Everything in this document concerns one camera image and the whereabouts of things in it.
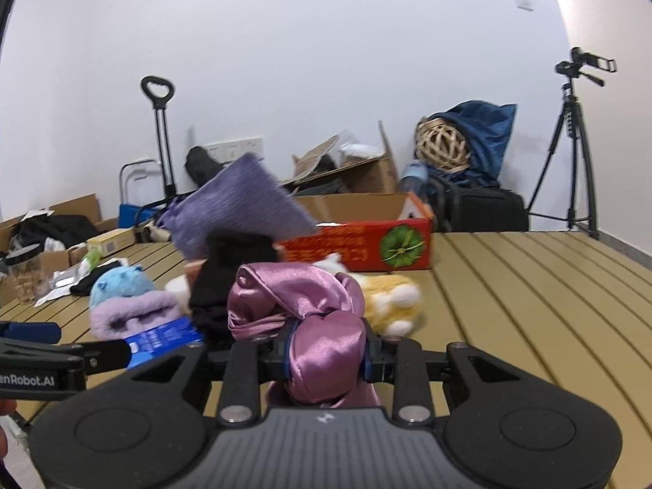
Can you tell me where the lilac fuzzy plush ring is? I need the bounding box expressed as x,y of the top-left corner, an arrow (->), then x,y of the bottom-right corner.
88,289 -> 184,341

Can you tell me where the blue packet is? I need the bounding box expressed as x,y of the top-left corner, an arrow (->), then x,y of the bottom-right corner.
125,316 -> 203,369

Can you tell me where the blue water bottle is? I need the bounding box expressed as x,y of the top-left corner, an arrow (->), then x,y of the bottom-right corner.
399,160 -> 429,202

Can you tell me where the wicker ball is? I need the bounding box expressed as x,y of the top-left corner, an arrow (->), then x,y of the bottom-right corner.
414,117 -> 471,173

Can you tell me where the blue plush toy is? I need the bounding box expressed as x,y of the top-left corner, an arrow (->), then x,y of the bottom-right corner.
88,265 -> 156,308

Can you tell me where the pink satin cloth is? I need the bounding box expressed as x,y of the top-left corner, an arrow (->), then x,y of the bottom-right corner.
227,263 -> 380,408

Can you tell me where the purple knitted cloth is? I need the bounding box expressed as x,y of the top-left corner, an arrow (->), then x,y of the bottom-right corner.
157,154 -> 317,260

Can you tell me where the wall socket strip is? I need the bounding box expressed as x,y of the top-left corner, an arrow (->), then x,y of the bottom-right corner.
205,137 -> 264,165

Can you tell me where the blue fabric bag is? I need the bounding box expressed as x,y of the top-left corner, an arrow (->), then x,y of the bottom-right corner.
427,101 -> 517,188

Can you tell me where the black trolley handle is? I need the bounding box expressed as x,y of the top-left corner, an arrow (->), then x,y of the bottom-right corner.
118,75 -> 178,222

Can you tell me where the clear jar black lid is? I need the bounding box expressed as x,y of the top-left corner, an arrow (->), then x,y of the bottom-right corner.
4,244 -> 50,302

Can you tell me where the open brown cardboard box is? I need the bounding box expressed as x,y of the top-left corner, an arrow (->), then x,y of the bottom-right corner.
282,120 -> 398,196

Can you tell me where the red cardboard box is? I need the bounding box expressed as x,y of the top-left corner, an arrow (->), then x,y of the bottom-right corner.
283,192 -> 434,273

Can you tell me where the black knitted cloth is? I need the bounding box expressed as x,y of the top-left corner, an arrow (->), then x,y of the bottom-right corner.
189,233 -> 278,351

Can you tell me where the yellow white plush hamster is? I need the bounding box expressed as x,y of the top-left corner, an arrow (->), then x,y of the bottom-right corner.
314,253 -> 423,337

